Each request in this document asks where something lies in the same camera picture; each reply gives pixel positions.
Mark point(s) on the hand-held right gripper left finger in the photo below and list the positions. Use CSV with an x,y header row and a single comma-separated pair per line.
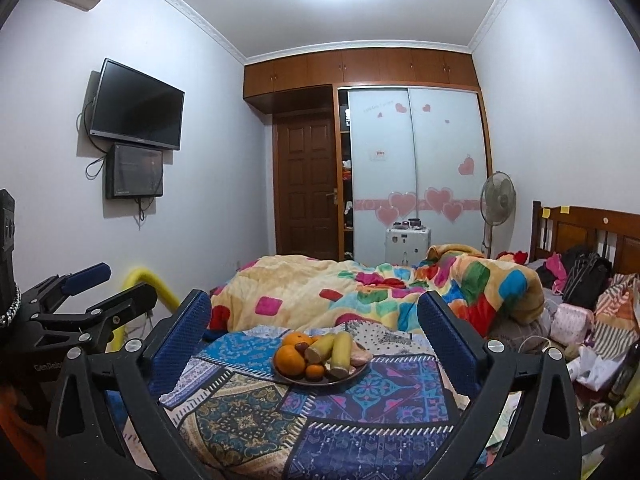
x,y
180,340

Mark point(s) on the red cloth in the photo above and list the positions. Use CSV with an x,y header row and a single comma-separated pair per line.
x,y
512,256

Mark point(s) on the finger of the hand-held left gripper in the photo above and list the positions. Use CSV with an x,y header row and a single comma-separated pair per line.
x,y
87,276
125,305

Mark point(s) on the wooden bed headboard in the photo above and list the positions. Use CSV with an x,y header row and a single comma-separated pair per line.
x,y
580,230

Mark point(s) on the pink quilted bag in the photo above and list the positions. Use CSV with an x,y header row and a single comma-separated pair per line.
x,y
572,322

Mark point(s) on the small black wall monitor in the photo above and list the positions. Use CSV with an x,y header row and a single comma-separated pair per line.
x,y
134,170

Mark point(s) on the large orange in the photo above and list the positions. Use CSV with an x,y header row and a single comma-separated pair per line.
x,y
296,337
290,361

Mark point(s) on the pink clothing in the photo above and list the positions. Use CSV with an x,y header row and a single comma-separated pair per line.
x,y
552,267

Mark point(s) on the white box appliance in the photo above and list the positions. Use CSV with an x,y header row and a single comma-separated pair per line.
x,y
407,245

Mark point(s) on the yellow padded tube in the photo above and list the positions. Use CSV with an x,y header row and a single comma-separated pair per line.
x,y
145,280

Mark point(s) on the white plastic bag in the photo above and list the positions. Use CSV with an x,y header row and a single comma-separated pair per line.
x,y
597,367

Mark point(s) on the small dark red fruit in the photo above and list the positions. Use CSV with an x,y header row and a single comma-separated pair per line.
x,y
300,347

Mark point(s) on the striped bag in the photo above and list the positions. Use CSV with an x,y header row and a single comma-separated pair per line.
x,y
617,310

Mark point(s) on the black wall television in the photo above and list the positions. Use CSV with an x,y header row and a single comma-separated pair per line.
x,y
137,105

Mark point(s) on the wardrobe with heart stickers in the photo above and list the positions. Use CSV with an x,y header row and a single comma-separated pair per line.
x,y
400,160

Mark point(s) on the brown bread slice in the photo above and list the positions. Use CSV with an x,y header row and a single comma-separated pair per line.
x,y
361,354

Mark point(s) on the brown round plate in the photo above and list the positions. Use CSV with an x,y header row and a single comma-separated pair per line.
x,y
350,376

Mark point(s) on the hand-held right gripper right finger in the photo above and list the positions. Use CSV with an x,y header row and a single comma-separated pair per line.
x,y
445,340

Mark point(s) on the blue patchwork bedsheet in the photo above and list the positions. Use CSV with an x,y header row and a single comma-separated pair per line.
x,y
250,420

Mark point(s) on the yellow banana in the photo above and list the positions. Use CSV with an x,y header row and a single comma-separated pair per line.
x,y
342,352
322,346

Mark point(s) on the black bag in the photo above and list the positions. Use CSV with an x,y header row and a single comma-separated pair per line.
x,y
587,272

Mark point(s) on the wooden overhead cabinet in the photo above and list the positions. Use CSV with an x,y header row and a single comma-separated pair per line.
x,y
360,67

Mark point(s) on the small tangerine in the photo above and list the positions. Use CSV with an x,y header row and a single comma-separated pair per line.
x,y
315,371

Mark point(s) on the brown wooden door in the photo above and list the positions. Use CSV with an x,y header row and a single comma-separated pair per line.
x,y
307,185

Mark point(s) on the colourful patched blanket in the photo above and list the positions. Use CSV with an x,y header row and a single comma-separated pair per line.
x,y
300,280

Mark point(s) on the standing electric fan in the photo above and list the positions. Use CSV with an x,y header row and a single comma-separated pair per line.
x,y
498,195

